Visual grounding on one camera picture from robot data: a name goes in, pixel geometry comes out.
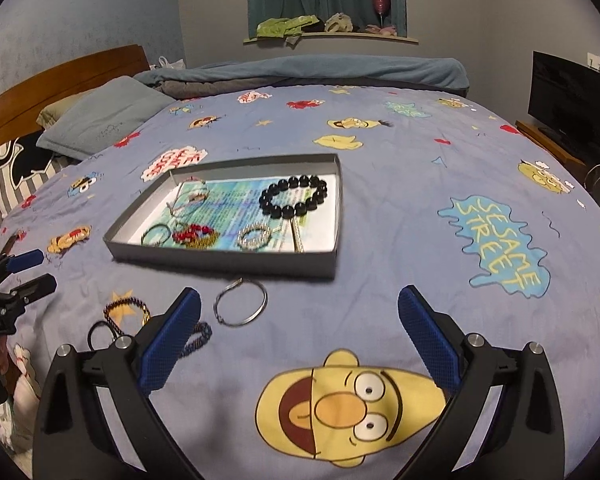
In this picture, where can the wooden headboard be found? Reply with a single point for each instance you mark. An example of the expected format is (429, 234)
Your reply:
(65, 75)

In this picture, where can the beige cloth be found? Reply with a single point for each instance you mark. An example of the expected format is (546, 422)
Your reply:
(337, 23)

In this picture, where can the wooden television stand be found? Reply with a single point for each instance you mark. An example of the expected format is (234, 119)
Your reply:
(545, 142)

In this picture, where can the shallow grey cardboard box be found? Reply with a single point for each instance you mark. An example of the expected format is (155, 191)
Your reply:
(220, 260)

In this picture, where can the olive pillow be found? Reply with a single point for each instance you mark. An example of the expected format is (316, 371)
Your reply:
(55, 107)

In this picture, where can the black television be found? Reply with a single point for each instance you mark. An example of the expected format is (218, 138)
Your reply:
(570, 100)

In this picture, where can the blue blanket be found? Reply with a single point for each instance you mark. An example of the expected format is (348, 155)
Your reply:
(330, 70)

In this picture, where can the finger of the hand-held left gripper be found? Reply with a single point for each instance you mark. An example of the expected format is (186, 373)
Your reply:
(37, 287)
(26, 260)

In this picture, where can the green printed paper sheet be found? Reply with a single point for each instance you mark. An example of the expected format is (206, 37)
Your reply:
(230, 200)

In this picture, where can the grey-blue pillow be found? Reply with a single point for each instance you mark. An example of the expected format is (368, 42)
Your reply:
(105, 115)

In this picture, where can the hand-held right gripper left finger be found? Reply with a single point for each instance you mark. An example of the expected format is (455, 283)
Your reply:
(170, 340)

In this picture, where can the white plastic bag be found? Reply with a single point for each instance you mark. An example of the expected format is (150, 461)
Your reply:
(169, 63)

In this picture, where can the silver bangle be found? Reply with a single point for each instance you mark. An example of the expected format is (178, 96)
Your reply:
(264, 302)

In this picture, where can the grey blanket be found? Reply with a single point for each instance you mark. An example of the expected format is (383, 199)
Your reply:
(190, 89)

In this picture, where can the striped black print pillow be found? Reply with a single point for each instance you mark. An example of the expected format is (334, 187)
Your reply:
(5, 180)

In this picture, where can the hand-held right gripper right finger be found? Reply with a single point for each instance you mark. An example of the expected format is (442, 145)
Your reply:
(427, 340)

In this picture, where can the cartoon printed blue bedsheet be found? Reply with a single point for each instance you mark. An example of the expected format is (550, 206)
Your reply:
(405, 240)

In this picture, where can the green cloth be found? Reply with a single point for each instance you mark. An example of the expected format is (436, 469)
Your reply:
(280, 26)

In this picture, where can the pink cloth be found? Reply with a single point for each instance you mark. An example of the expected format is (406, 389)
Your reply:
(382, 31)

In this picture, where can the gold pearl hair clip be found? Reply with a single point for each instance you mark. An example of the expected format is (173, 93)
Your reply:
(298, 235)

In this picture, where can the floral cloth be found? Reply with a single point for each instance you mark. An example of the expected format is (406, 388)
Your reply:
(17, 385)

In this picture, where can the wooden windowsill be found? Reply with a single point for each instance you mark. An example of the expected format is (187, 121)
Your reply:
(330, 36)

